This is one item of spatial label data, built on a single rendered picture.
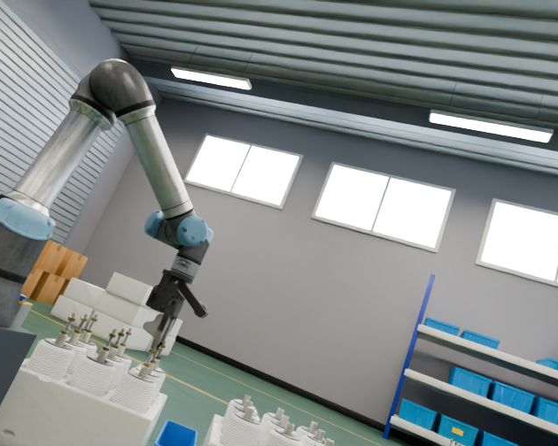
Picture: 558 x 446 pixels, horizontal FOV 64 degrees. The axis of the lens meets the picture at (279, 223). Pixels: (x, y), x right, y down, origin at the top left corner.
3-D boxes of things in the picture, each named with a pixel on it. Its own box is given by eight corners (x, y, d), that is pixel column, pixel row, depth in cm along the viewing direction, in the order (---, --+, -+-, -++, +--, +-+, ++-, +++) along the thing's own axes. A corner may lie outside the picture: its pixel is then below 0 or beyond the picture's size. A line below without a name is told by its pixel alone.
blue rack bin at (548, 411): (523, 415, 504) (528, 396, 509) (561, 429, 490) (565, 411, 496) (536, 417, 459) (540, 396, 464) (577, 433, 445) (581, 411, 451)
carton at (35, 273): (28, 298, 440) (43, 271, 447) (9, 293, 418) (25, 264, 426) (8, 289, 451) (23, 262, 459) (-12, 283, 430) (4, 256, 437)
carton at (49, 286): (52, 305, 470) (65, 279, 478) (35, 300, 448) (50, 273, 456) (32, 296, 480) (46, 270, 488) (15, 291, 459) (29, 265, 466)
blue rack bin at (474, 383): (445, 386, 535) (450, 368, 540) (478, 398, 522) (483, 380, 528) (450, 385, 489) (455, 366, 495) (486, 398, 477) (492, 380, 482)
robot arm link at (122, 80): (143, 42, 101) (220, 235, 114) (127, 56, 109) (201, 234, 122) (94, 53, 94) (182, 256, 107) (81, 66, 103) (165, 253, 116)
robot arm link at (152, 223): (166, 207, 116) (200, 226, 122) (151, 208, 125) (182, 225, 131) (153, 234, 114) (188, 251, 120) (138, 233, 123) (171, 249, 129)
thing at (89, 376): (50, 418, 117) (82, 351, 122) (85, 428, 120) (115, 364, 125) (47, 430, 108) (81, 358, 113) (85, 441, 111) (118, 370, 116)
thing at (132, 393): (84, 440, 112) (117, 370, 116) (105, 436, 121) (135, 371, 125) (115, 457, 109) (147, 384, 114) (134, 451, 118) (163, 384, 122)
